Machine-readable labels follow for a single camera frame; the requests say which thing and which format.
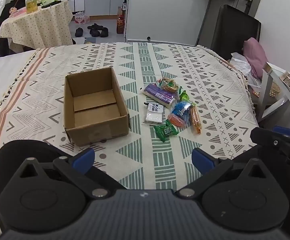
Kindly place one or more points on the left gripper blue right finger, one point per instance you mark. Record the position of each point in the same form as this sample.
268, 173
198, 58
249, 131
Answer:
211, 169

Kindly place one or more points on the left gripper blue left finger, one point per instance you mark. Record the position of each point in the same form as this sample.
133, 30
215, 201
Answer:
75, 168

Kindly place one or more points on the orange rice cracker pack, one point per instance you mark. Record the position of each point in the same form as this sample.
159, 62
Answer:
195, 120

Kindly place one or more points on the red snack packet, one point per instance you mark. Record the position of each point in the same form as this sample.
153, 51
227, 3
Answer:
176, 120

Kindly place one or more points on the green snack packet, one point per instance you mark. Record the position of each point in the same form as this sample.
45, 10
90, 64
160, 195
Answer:
164, 130

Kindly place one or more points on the blue snack packet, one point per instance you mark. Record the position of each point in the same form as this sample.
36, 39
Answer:
181, 109

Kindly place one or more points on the bright green candy packet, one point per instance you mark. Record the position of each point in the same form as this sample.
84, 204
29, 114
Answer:
184, 96

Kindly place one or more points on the white black snack packet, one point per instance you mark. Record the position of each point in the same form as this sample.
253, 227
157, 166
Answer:
154, 113

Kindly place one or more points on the purple long snack pack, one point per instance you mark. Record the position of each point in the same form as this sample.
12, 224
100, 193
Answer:
159, 95

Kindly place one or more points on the green white cookie packet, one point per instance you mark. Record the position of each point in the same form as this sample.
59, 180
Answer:
168, 85

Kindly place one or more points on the white side shelf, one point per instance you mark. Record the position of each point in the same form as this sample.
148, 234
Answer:
273, 107

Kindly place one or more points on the open brown cardboard box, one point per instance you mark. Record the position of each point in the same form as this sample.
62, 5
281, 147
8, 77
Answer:
93, 107

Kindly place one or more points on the patterned bed blanket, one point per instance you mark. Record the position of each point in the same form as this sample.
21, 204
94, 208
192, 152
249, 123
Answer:
31, 107

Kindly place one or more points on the white plastic bag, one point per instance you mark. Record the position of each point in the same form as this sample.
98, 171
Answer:
242, 64

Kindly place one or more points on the pink cloth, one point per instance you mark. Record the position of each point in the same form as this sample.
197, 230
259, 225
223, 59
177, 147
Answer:
255, 54

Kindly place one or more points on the black chair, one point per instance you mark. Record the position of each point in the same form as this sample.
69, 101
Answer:
233, 28

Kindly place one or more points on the black slippers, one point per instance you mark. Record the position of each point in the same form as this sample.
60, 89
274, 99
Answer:
95, 31

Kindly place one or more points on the round table dotted tablecloth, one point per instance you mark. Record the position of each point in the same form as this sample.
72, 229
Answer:
48, 27

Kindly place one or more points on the pink water bottle pack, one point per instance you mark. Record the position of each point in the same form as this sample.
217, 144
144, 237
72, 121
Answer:
81, 18

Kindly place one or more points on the door handle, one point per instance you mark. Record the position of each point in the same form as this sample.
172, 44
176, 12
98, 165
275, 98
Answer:
248, 6

